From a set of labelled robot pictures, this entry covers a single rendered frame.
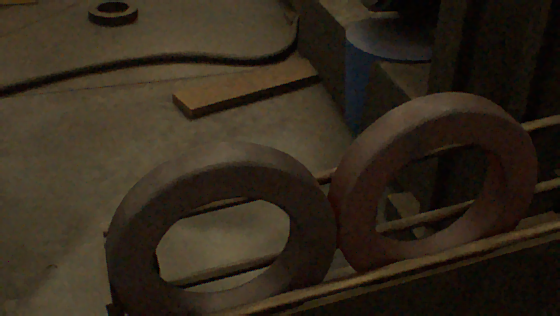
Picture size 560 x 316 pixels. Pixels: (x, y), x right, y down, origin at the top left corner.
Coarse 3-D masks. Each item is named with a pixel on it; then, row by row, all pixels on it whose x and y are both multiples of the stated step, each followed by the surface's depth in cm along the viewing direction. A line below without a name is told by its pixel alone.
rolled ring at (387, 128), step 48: (432, 96) 56; (384, 144) 54; (432, 144) 56; (480, 144) 57; (528, 144) 59; (336, 192) 58; (480, 192) 64; (528, 192) 62; (384, 240) 63; (432, 240) 65
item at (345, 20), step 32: (320, 0) 218; (352, 0) 218; (384, 0) 186; (416, 0) 187; (320, 32) 218; (320, 64) 222; (384, 64) 180; (416, 64) 180; (384, 96) 178; (416, 96) 165
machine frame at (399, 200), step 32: (448, 0) 136; (480, 0) 125; (512, 0) 115; (544, 0) 104; (448, 32) 138; (480, 32) 127; (512, 32) 116; (544, 32) 105; (448, 64) 134; (480, 64) 126; (512, 64) 117; (544, 64) 109; (480, 96) 128; (512, 96) 115; (544, 96) 110; (448, 160) 144; (480, 160) 131; (544, 160) 112; (416, 192) 161; (448, 192) 146; (448, 224) 148
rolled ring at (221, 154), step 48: (240, 144) 54; (144, 192) 51; (192, 192) 51; (240, 192) 53; (288, 192) 54; (144, 240) 53; (288, 240) 60; (336, 240) 58; (144, 288) 55; (240, 288) 62; (288, 288) 60
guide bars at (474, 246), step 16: (544, 224) 62; (480, 240) 61; (496, 240) 61; (512, 240) 61; (432, 256) 60; (448, 256) 60; (464, 256) 61; (368, 272) 59; (384, 272) 59; (400, 272) 59; (416, 272) 60; (304, 288) 58; (320, 288) 58; (336, 288) 58; (352, 288) 59; (240, 304) 57; (256, 304) 57; (272, 304) 57; (288, 304) 58
